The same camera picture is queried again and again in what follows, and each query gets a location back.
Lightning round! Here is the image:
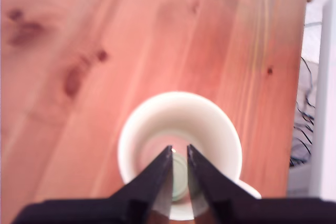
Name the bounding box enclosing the pale green coffee capsule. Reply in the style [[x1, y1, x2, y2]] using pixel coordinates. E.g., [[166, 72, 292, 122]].
[[172, 153, 190, 201]]

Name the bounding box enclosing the white illustrated ceramic mug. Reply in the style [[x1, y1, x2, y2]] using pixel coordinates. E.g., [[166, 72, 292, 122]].
[[117, 91, 263, 221]]

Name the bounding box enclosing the white upright panel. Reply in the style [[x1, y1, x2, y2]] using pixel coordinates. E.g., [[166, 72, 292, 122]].
[[308, 0, 336, 199]]

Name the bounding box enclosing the black cable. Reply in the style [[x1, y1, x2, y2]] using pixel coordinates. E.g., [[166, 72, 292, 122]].
[[288, 56, 317, 168]]

